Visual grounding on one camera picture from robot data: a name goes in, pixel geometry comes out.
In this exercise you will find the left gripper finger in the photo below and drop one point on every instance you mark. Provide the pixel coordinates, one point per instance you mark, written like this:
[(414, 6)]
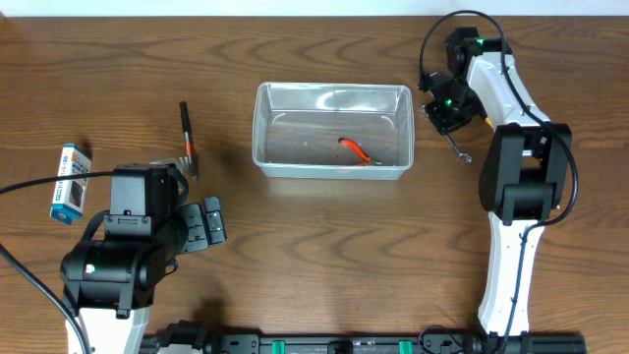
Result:
[(214, 221), (196, 238)]

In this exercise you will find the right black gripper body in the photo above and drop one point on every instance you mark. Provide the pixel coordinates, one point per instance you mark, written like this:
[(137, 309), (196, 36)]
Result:
[(457, 106)]

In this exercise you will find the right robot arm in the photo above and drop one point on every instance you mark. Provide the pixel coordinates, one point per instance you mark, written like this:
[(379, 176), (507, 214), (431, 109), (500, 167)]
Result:
[(523, 176)]

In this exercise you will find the red handled pliers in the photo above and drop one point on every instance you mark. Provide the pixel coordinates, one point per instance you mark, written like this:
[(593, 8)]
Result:
[(367, 160)]

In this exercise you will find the metal fork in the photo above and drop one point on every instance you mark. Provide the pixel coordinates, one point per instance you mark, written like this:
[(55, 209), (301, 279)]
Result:
[(181, 163)]

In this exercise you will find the black orange pen tool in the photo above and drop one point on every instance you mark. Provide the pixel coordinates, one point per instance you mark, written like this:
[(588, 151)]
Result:
[(190, 159)]

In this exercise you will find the clear plastic container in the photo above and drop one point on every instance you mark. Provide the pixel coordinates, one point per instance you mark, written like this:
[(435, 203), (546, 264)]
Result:
[(296, 128)]

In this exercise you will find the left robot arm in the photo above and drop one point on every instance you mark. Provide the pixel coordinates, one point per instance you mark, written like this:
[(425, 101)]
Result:
[(109, 284)]

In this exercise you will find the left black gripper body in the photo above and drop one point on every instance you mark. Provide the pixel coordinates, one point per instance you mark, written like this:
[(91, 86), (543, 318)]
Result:
[(195, 228)]

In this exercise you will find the blue white product box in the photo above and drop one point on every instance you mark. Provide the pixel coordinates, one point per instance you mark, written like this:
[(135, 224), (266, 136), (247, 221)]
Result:
[(69, 196)]

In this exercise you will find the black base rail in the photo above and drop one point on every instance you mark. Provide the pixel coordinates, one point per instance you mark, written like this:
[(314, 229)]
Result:
[(185, 338)]

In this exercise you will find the silver offset wrench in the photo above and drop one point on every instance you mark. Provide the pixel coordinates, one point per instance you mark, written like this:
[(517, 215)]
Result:
[(457, 150)]

